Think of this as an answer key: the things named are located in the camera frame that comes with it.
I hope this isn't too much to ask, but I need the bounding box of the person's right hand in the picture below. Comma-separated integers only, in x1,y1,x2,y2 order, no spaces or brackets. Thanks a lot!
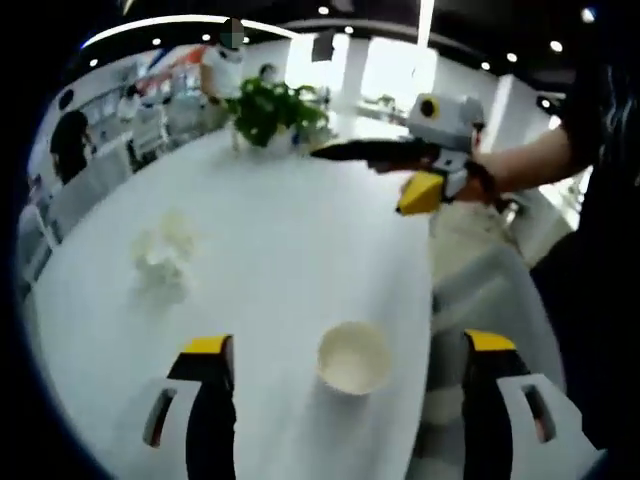
457,159,506,206

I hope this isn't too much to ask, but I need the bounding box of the grey office chair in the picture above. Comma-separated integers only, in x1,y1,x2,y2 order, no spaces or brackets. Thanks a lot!
132,107,169,151
47,159,132,241

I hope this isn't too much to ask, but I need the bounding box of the green potted plant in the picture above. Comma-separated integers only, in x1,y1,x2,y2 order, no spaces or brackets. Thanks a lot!
227,77,331,154

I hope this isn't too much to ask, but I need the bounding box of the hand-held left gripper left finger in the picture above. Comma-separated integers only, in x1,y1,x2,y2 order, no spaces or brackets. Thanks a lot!
124,333,239,480

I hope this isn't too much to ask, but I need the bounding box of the white table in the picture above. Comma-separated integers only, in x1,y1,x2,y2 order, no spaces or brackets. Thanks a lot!
24,127,436,480

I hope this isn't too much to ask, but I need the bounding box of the pile of paper cups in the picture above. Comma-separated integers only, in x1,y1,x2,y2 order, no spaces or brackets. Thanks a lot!
130,212,197,301

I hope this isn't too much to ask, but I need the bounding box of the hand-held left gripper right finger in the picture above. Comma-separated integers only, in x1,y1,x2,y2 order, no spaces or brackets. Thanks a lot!
460,328,601,480

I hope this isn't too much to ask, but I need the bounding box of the white paper cup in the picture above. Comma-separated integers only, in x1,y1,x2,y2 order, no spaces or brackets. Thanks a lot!
317,321,393,397

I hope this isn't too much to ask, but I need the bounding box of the person's black striped shirt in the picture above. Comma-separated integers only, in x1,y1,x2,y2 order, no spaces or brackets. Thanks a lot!
529,49,640,451

